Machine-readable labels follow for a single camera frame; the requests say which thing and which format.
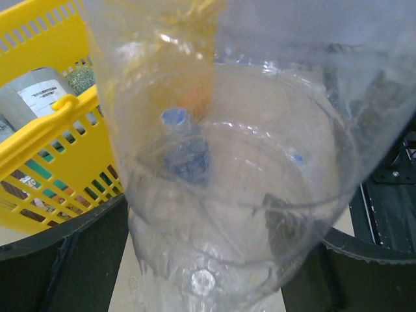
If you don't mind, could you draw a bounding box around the green brown tissue roll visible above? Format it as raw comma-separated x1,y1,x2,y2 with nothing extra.
25,140,123,208

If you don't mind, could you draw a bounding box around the green netted melon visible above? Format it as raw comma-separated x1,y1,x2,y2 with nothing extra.
66,67,96,96

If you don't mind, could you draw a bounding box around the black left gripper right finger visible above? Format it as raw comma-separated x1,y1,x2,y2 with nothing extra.
281,229,415,312

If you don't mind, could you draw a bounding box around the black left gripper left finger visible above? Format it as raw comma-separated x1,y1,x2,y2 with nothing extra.
1,195,128,311

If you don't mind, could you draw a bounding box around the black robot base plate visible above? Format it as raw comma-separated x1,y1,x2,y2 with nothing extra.
349,118,415,254

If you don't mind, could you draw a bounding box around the clear plastic bottle large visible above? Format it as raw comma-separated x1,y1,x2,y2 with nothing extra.
83,1,415,311

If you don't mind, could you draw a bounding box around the yellow plastic shopping basket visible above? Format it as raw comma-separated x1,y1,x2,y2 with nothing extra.
1,1,115,234

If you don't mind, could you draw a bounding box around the blue label Pocari bottle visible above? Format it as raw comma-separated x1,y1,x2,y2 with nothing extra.
161,107,211,187

